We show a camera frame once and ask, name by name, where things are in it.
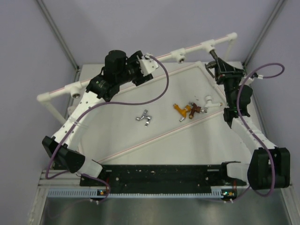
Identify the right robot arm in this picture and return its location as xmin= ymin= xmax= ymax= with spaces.
xmin=214 ymin=57 xmax=290 ymax=192

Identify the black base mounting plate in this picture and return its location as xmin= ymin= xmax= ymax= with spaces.
xmin=79 ymin=164 xmax=235 ymax=194

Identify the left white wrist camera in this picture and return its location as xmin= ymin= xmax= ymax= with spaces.
xmin=139 ymin=53 xmax=159 ymax=75

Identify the grey slotted cable duct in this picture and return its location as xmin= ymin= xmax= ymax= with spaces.
xmin=46 ymin=187 xmax=233 ymax=199

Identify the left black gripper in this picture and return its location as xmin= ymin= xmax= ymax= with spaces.
xmin=117 ymin=52 xmax=153 ymax=87

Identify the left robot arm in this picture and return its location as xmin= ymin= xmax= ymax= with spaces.
xmin=42 ymin=50 xmax=158 ymax=186

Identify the dark grey faucet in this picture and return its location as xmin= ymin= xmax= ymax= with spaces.
xmin=205 ymin=50 xmax=220 ymax=79

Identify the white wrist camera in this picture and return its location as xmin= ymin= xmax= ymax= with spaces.
xmin=139 ymin=53 xmax=159 ymax=75
xmin=245 ymin=73 xmax=264 ymax=85

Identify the orange gold faucet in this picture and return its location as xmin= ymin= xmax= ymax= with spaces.
xmin=173 ymin=104 xmax=192 ymax=122

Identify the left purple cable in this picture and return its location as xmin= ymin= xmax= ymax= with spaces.
xmin=45 ymin=55 xmax=170 ymax=202

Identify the brown red faucet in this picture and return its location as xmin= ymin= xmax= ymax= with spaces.
xmin=189 ymin=102 xmax=203 ymax=119

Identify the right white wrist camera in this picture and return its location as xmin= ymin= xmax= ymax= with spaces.
xmin=245 ymin=73 xmax=264 ymax=85

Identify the white faucet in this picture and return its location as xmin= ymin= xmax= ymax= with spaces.
xmin=204 ymin=95 xmax=223 ymax=113

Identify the white work board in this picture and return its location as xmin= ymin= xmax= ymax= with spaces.
xmin=55 ymin=61 xmax=270 ymax=166

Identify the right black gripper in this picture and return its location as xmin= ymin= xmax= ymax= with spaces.
xmin=214 ymin=59 xmax=245 ymax=108

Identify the white PVC pipe frame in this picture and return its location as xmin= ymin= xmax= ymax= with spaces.
xmin=36 ymin=32 xmax=239 ymax=162

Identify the chrome silver faucet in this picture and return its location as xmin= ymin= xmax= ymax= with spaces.
xmin=135 ymin=110 xmax=152 ymax=127

